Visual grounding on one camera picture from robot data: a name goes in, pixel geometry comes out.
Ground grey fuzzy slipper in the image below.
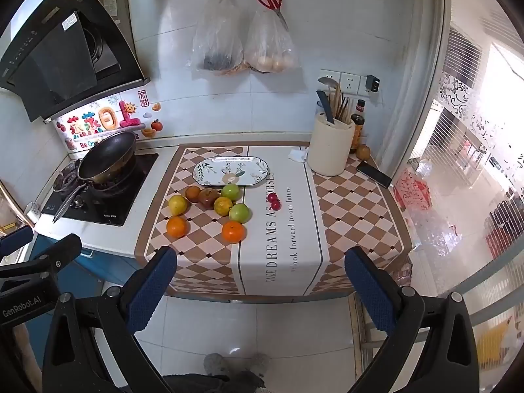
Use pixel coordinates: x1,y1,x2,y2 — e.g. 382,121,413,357
246,353,271,378
203,353,227,377

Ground cream utensil holder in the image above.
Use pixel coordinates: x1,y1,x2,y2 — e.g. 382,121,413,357
307,111,356,177

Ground dark red apple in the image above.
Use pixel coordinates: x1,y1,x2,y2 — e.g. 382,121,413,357
198,188,219,210

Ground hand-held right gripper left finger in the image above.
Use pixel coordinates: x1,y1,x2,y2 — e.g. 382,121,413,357
42,246,178,393

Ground blue base cabinet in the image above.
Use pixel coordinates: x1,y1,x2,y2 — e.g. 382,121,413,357
25,233,138,377

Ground steel ladle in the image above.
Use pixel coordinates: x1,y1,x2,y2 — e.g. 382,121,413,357
318,77,341,107

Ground black frying pan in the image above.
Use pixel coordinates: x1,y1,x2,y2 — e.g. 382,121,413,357
52,131,138,224

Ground person's dark trousers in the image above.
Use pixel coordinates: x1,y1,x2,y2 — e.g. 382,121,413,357
163,370,267,393

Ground wooden chopsticks bundle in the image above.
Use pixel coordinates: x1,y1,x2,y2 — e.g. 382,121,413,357
329,84,355,124

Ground plastic bag with eggs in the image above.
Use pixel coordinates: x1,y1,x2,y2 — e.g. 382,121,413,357
243,8,302,74

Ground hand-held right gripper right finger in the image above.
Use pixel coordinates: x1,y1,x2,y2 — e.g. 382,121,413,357
344,247,480,393

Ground dark sauce bottle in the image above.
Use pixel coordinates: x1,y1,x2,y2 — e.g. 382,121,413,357
350,114,365,153

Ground white wall socket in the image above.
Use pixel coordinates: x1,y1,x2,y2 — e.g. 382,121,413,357
358,76,380,96
340,72,361,94

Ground yellow orange citrus fruit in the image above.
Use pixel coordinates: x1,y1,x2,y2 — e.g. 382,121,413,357
213,196,234,217

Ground colourful wall sticker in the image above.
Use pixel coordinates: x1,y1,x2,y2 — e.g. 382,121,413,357
55,90,164,150

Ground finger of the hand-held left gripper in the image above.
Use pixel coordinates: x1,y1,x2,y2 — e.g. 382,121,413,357
25,233,83,271
0,225,34,257

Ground black smartphone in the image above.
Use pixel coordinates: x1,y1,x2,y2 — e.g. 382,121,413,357
355,160,394,189

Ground patterned glass sliding door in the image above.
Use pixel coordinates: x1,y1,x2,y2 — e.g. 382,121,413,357
393,20,524,291

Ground black range hood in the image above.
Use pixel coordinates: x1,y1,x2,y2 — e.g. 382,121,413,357
0,0,151,122

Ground black gas stove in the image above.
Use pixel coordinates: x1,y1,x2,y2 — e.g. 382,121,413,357
41,153,159,227

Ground orange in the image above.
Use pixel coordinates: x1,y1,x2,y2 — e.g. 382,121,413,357
222,220,247,243
166,216,189,239

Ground checkered brown table mat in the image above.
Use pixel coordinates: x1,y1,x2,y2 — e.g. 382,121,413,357
134,144,414,297

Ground yellow pear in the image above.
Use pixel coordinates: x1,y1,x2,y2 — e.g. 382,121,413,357
168,195,189,216

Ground floral ceramic plate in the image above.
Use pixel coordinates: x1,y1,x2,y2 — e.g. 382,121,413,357
192,156,271,188

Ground plastic bag with dark contents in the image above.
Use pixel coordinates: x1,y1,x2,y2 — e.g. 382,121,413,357
188,0,247,75

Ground dark handled knife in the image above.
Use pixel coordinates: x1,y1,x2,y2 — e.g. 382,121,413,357
316,90,336,125

